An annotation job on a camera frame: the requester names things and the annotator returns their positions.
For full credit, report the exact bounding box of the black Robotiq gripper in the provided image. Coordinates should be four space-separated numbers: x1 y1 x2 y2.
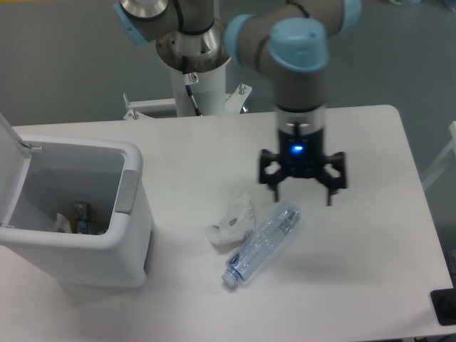
258 128 348 206

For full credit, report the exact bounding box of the grey trash can push button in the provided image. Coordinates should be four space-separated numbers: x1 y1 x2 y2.
115 170 140 214

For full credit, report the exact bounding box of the white plastic trash can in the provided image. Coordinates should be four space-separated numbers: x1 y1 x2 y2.
1 133 154 288

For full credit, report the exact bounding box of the white trash can lid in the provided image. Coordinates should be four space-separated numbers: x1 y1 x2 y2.
1 115 42 225

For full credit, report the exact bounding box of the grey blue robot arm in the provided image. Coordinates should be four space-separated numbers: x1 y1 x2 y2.
113 1 361 195

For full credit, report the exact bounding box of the yellow packaging inside can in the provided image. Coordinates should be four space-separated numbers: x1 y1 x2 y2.
74 202 108 235

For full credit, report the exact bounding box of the clear plastic water bottle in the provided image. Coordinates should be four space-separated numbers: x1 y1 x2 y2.
222 201 301 288

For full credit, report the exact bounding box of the crumpled white plastic wrapper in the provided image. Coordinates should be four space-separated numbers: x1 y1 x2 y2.
205 191 256 246

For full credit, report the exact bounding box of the black device at table edge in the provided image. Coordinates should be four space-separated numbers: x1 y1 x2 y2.
430 288 455 326

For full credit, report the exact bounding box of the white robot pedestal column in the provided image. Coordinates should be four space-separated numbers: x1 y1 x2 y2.
156 26 234 118

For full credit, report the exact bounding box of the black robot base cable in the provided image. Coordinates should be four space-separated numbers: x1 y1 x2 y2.
182 56 204 118

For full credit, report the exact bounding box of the white frame at right edge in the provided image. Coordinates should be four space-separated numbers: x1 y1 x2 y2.
421 121 455 191

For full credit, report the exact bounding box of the white pedestal base frame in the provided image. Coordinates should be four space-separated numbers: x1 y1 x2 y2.
123 83 253 120

